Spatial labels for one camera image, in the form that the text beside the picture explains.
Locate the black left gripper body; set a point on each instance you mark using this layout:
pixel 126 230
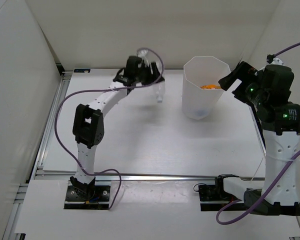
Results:
pixel 145 76

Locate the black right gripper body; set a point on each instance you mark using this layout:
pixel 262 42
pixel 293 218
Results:
pixel 249 92

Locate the clear plastic bottle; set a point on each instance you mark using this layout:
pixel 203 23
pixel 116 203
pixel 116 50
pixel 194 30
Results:
pixel 159 91

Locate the orange juice bottle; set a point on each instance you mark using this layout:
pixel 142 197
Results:
pixel 210 87

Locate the blue label plastic bottle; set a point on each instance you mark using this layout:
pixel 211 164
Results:
pixel 201 113

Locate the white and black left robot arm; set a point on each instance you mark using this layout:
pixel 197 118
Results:
pixel 88 127

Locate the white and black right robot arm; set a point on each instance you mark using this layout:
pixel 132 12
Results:
pixel 268 91

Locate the white octagonal plastic bin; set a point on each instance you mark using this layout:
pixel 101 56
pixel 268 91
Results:
pixel 197 72

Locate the blue label sticker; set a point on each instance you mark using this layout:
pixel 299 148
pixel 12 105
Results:
pixel 82 70

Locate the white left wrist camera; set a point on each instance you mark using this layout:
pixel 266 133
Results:
pixel 143 53

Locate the aluminium frame rail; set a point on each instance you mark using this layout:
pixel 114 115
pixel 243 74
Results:
pixel 50 175

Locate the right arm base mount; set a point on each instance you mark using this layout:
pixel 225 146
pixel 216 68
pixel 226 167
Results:
pixel 213 197

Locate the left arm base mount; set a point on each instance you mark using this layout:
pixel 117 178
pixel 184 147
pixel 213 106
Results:
pixel 98 200

